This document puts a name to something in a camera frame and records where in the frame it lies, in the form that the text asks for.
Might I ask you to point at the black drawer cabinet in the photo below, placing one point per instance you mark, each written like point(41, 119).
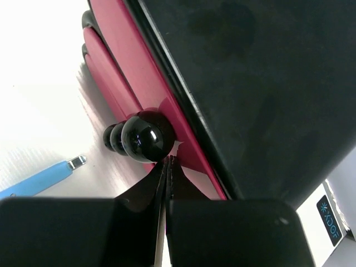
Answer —
point(267, 87)

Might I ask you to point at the right corner label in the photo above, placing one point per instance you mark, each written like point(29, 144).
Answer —
point(331, 225)

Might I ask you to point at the blue utility knife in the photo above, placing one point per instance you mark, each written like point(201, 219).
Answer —
point(44, 179)

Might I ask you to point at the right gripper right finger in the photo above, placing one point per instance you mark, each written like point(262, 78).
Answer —
point(205, 232)

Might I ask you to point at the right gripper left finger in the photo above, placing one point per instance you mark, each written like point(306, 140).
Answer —
point(68, 231)

